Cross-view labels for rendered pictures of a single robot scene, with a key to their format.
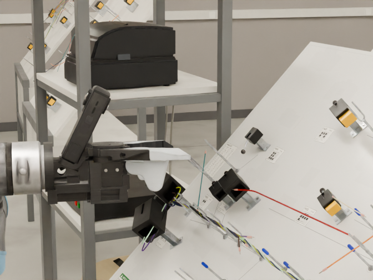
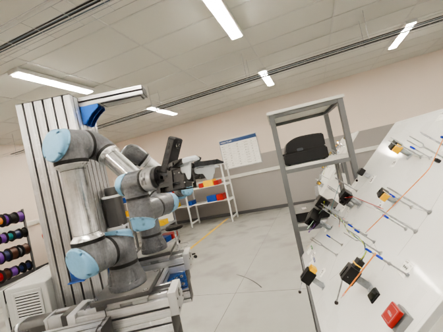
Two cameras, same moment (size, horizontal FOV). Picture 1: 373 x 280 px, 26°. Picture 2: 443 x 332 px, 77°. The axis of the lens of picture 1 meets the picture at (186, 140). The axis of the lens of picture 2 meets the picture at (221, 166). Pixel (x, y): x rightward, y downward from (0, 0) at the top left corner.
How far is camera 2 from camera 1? 0.75 m
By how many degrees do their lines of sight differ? 37
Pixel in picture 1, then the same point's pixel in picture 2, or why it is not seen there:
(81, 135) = (165, 159)
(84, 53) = (278, 149)
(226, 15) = (344, 120)
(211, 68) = not seen: hidden behind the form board
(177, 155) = (192, 158)
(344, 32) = not seen: outside the picture
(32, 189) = (149, 186)
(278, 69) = not seen: outside the picture
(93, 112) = (169, 147)
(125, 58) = (300, 149)
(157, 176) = (188, 171)
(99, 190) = (171, 183)
